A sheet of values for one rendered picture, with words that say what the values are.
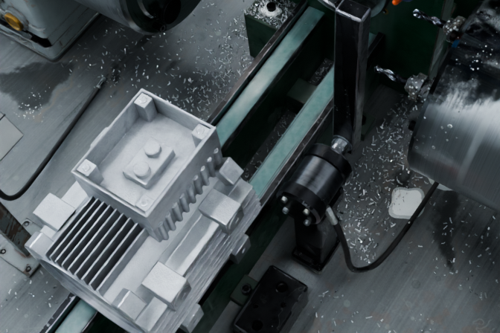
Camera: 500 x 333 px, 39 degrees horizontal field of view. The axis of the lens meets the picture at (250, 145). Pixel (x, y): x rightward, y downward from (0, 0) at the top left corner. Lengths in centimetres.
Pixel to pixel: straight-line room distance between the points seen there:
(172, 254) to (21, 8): 59
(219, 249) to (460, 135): 29
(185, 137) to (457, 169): 30
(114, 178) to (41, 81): 54
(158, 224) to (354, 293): 38
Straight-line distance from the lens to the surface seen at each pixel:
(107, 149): 77
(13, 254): 113
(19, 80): 130
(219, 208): 77
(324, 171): 82
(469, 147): 79
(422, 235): 106
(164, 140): 77
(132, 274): 75
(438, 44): 106
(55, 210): 81
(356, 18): 67
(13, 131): 92
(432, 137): 80
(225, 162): 77
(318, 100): 102
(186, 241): 77
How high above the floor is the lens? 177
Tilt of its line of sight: 60 degrees down
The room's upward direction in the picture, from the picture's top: 10 degrees counter-clockwise
